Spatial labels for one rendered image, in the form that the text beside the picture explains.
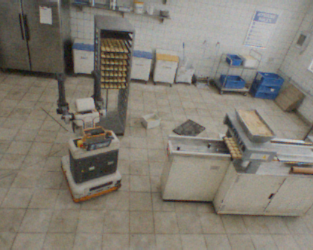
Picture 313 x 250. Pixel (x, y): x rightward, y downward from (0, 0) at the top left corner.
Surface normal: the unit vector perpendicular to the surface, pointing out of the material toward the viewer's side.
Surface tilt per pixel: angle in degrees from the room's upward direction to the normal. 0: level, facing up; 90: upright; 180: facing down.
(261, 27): 90
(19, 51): 90
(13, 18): 90
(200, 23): 90
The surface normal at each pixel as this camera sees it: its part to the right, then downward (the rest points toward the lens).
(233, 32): 0.08, 0.58
